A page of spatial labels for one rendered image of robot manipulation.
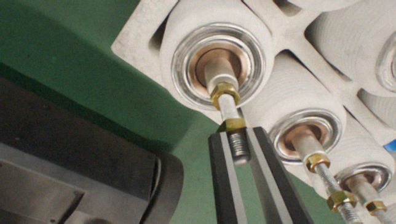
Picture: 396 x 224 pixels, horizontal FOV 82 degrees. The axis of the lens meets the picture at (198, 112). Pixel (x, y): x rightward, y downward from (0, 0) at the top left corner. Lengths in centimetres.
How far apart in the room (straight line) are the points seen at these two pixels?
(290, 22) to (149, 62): 15
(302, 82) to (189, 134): 36
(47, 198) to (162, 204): 19
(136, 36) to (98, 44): 22
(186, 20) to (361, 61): 15
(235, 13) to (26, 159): 35
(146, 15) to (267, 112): 15
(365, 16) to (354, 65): 4
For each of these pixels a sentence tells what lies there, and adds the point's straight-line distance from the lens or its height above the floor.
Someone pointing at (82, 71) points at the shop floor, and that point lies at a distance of 51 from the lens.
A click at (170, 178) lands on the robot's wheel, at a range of 48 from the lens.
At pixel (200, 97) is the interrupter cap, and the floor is 25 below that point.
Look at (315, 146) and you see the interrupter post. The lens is 23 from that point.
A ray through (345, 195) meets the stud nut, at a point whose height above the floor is 32.
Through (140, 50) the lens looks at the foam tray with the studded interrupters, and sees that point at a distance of 26.
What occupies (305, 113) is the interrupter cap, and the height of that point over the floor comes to 25.
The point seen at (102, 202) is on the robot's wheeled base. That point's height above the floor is 19.
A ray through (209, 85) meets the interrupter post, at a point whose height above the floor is 28.
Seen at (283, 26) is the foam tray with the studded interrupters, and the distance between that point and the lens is 27.
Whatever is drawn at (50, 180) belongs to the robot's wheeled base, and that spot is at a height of 19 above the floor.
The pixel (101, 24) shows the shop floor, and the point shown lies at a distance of 46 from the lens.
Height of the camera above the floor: 42
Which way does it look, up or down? 54 degrees down
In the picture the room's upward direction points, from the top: 176 degrees clockwise
